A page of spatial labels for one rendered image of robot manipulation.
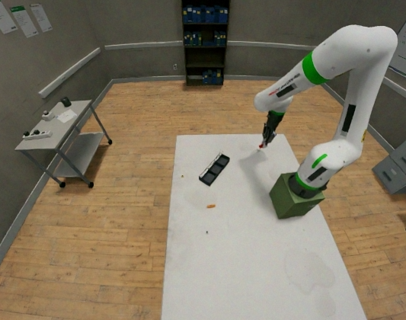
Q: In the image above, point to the dark grey three-compartment bin rack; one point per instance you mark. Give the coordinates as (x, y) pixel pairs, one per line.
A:
(214, 169)

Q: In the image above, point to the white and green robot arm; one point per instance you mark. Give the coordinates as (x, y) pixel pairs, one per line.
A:
(370, 48)

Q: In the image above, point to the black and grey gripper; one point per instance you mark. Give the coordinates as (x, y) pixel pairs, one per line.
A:
(268, 132)

